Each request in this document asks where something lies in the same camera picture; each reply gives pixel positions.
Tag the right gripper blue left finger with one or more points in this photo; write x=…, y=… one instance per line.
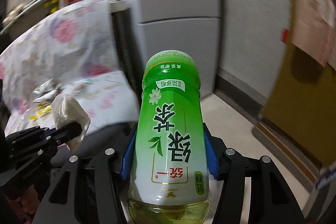
x=127, y=154

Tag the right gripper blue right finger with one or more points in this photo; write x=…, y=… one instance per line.
x=212, y=155

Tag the yellow snack wrapper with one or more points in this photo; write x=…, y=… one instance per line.
x=42, y=110

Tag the green tea bottle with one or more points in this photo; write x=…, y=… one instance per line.
x=169, y=179

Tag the white tissue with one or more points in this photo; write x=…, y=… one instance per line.
x=65, y=110

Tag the yellow wooden door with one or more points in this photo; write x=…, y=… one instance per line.
x=302, y=104

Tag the floral cloth cover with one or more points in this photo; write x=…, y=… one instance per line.
x=76, y=47

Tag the grey refrigerator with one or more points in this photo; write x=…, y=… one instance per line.
x=191, y=26

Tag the hanging pink white cloth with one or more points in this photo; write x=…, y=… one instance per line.
x=312, y=28

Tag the metal spice rack shelf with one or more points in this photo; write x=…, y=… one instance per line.
x=32, y=5

